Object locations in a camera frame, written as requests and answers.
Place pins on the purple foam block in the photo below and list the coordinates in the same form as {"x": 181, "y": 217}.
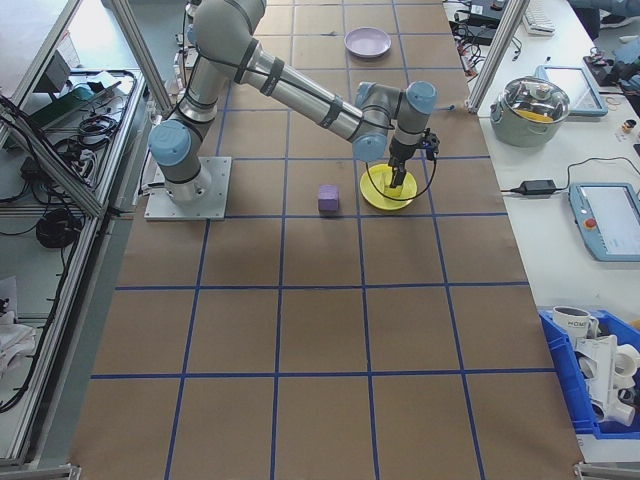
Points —
{"x": 328, "y": 200}

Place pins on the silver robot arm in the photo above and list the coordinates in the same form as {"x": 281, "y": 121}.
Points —
{"x": 300, "y": 86}

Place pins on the yellow plastic plate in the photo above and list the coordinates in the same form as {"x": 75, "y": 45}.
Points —
{"x": 372, "y": 192}

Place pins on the power strip with red plugs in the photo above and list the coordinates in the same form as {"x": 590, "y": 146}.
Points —
{"x": 470, "y": 60}

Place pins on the purple plastic plate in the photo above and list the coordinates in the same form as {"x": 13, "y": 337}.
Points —
{"x": 367, "y": 42}

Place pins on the grey pot with glass lid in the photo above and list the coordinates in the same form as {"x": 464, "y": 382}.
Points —
{"x": 525, "y": 130}

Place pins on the black power adapter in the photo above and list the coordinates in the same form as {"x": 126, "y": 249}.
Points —
{"x": 537, "y": 187}

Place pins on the black laptop with red logo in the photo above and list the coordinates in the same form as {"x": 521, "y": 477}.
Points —
{"x": 487, "y": 19}

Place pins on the blue grey teach pendant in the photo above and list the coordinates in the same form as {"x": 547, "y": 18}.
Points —
{"x": 610, "y": 225}
{"x": 580, "y": 90}

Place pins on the white keyboard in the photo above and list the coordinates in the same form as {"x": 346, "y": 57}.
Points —
{"x": 537, "y": 17}

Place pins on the small black circuit device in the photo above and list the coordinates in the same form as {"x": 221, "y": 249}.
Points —
{"x": 595, "y": 61}

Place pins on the white mug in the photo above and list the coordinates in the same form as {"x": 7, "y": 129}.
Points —
{"x": 570, "y": 325}

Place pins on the blue plastic bin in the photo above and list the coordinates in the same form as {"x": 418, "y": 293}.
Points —
{"x": 555, "y": 360}

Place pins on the person in blue jacket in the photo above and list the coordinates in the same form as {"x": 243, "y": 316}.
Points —
{"x": 627, "y": 17}

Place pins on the white pipe fitting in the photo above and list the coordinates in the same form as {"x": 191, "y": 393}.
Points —
{"x": 602, "y": 360}
{"x": 629, "y": 360}
{"x": 617, "y": 412}

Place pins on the white power strip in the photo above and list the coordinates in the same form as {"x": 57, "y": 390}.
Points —
{"x": 85, "y": 162}

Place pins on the green circuit board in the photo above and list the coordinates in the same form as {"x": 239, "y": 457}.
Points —
{"x": 75, "y": 97}

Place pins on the grey box device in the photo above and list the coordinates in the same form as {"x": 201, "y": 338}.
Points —
{"x": 59, "y": 72}

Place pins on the white cloth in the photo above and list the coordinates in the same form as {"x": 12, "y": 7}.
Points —
{"x": 12, "y": 340}

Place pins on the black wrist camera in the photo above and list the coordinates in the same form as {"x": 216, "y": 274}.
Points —
{"x": 431, "y": 144}

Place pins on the aluminium profile post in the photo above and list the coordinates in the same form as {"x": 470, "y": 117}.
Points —
{"x": 494, "y": 59}
{"x": 142, "y": 62}

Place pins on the white square base plate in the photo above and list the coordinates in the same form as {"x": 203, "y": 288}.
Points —
{"x": 220, "y": 200}
{"x": 190, "y": 61}

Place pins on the V-shaped aluminium frame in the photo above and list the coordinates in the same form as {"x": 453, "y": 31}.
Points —
{"x": 82, "y": 197}

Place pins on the aluminium rail end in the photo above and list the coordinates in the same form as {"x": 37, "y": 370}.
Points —
{"x": 40, "y": 472}
{"x": 610, "y": 472}

